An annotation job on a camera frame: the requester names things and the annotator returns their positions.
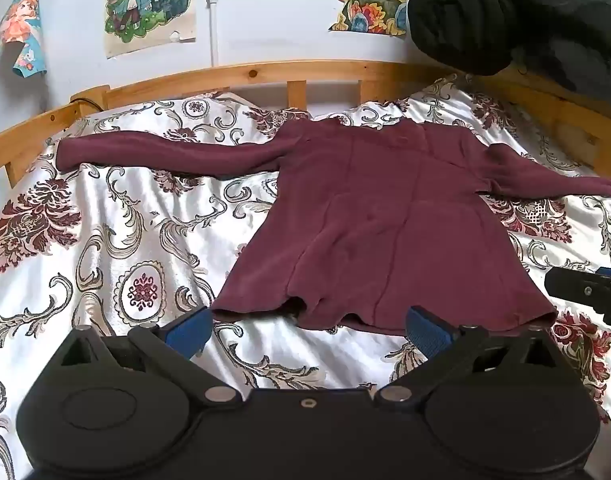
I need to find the white wall pipe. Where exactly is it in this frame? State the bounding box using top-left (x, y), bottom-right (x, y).
top-left (206, 0), bottom-right (222, 68)

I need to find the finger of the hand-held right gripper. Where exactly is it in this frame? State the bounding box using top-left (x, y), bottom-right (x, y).
top-left (544, 266), bottom-right (611, 328)

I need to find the maroon long-sleeved shirt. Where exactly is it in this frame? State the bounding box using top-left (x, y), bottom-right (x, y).
top-left (56, 119), bottom-right (611, 337)

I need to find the orange-haired girl blue wall poster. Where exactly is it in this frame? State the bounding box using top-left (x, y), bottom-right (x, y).
top-left (0, 0), bottom-right (47, 78)

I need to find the wooden bed frame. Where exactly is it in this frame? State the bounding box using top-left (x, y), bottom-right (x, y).
top-left (0, 60), bottom-right (611, 186)

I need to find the blond cartoon character wall poster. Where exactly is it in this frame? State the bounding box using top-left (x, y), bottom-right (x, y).
top-left (104, 0), bottom-right (197, 60)

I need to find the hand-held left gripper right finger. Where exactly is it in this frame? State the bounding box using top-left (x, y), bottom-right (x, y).
top-left (375, 306), bottom-right (566, 408)

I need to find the dark padded jacket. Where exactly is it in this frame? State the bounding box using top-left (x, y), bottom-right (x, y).
top-left (408, 0), bottom-right (611, 111)

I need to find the black cable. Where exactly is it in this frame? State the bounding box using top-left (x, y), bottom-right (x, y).
top-left (70, 94), bottom-right (109, 112)

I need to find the floral satin bedspread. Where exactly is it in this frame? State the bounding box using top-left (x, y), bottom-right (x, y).
top-left (0, 74), bottom-right (611, 480)

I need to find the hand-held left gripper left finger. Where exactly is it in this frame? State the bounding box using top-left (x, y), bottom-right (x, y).
top-left (50, 306), bottom-right (244, 408)

